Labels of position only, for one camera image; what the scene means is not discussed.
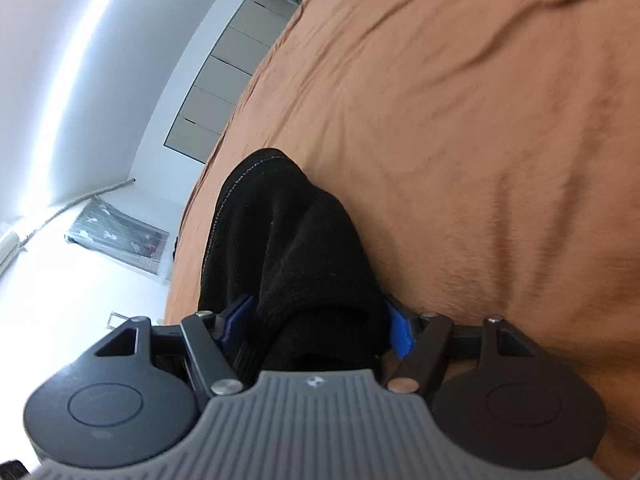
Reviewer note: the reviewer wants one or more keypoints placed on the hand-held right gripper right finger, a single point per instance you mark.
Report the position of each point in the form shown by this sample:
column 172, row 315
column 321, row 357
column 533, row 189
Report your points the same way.
column 400, row 332

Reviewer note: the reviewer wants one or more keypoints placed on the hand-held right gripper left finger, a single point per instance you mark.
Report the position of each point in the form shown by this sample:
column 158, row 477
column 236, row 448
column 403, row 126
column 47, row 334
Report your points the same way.
column 235, row 320

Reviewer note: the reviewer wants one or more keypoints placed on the black pants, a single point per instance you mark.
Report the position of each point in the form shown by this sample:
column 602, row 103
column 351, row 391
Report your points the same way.
column 290, row 260

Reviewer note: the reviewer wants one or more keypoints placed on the brown blanket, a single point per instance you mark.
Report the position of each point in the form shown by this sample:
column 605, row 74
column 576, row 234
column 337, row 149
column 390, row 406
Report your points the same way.
column 450, row 135

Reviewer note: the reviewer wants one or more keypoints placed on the white air conditioner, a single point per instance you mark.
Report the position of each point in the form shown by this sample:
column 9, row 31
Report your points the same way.
column 7, row 250

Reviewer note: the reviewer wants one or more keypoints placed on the grey wardrobe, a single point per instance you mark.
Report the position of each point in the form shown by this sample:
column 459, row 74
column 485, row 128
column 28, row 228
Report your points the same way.
column 225, row 75

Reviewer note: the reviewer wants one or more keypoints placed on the ceiling light strip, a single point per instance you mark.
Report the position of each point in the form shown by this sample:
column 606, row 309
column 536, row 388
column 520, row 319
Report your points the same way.
column 85, row 70

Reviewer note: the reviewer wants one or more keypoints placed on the plastic-covered wall poster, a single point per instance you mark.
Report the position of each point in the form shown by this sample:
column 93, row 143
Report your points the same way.
column 120, row 237

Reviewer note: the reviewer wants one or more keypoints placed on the grey wall pipe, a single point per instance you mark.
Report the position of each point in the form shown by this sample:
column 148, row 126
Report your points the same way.
column 65, row 210

